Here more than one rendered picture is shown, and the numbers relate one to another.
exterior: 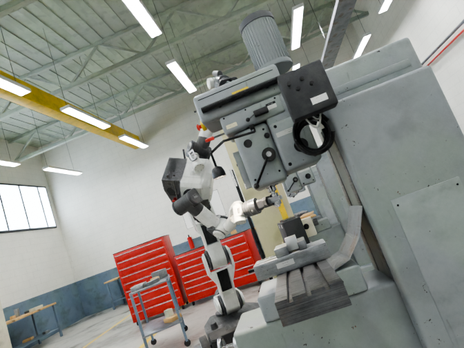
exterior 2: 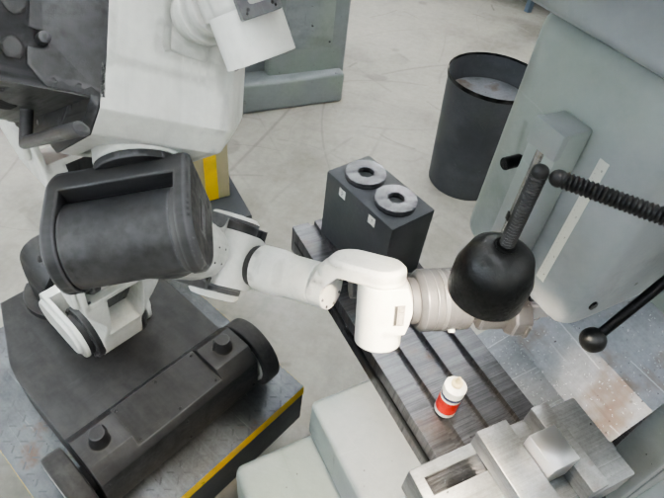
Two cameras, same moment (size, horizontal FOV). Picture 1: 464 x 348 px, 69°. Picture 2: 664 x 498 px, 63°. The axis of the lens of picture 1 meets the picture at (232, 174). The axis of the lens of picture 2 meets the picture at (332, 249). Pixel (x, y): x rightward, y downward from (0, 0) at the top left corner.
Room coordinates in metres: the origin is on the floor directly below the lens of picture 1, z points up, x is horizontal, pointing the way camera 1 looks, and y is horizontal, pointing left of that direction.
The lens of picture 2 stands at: (1.56, 0.39, 1.81)
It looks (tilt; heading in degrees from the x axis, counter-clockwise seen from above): 45 degrees down; 322
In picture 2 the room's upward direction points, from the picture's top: 8 degrees clockwise
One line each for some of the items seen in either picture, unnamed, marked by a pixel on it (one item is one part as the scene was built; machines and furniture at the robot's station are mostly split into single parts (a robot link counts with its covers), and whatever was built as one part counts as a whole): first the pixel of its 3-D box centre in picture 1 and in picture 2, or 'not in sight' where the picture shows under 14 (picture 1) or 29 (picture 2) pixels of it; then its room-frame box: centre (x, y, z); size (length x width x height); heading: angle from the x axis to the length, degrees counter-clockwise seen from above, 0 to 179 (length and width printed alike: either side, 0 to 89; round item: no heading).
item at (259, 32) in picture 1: (265, 46); not in sight; (1.76, -0.42, 2.05); 0.20 x 0.20 x 0.32
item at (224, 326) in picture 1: (233, 313); (111, 335); (2.51, 0.33, 0.59); 0.64 x 0.52 x 0.33; 15
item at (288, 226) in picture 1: (293, 233); (373, 219); (2.22, -0.24, 1.00); 0.22 x 0.12 x 0.20; 4
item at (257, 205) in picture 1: (260, 204); (474, 298); (1.83, -0.09, 1.24); 0.13 x 0.12 x 0.10; 155
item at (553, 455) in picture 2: (291, 242); (546, 455); (1.64, -0.16, 1.01); 0.06 x 0.05 x 0.06; 171
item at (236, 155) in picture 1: (242, 170); (527, 204); (1.80, -0.06, 1.45); 0.04 x 0.04 x 0.21; 84
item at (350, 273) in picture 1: (308, 285); (452, 440); (1.79, -0.17, 0.76); 0.50 x 0.35 x 0.12; 84
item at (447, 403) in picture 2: not in sight; (452, 393); (1.81, -0.13, 0.96); 0.04 x 0.04 x 0.11
